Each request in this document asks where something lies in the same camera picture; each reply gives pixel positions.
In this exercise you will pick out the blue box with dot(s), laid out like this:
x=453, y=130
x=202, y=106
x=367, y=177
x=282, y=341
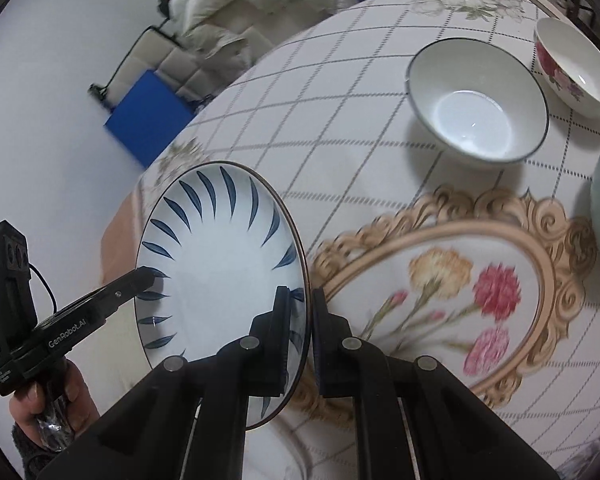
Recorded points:
x=145, y=115

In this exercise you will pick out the person's left hand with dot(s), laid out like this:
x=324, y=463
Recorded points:
x=80, y=400

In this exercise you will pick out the beige sofa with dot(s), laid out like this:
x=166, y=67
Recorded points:
x=180, y=65

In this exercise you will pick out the white bowl with dark rim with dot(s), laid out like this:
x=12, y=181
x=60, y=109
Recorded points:
x=475, y=110

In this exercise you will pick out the blue leaf pattern plate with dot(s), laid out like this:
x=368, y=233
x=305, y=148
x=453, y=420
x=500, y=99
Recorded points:
x=215, y=270

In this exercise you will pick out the black metal frame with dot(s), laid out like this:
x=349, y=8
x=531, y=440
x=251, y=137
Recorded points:
x=130, y=55

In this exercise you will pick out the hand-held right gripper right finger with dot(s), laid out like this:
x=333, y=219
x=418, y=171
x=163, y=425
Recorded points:
x=321, y=345

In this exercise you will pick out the white bowl with pink flowers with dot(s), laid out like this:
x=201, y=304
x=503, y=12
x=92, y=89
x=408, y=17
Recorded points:
x=575, y=60

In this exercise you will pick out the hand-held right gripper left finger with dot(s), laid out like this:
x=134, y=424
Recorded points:
x=280, y=325

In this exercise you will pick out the floral checked tablecloth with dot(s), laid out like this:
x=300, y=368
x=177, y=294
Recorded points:
x=330, y=125

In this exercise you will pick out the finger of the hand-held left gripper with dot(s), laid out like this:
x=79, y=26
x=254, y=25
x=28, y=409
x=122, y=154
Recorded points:
x=127, y=285

